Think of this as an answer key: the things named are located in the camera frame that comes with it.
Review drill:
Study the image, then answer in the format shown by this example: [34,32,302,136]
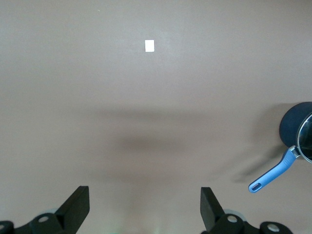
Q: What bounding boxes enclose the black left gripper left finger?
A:
[0,186,90,234]

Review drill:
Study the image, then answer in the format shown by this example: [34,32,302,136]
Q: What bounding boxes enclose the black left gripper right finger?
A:
[200,187,292,234]

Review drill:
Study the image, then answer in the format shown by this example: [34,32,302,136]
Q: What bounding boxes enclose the glass lid with blue knob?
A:
[296,112,312,163]

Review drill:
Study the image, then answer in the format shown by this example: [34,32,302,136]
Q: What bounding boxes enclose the small white tape square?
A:
[144,39,156,53]

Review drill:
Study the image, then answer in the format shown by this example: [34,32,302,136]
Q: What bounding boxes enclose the dark pot with blue handle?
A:
[248,101,312,194]

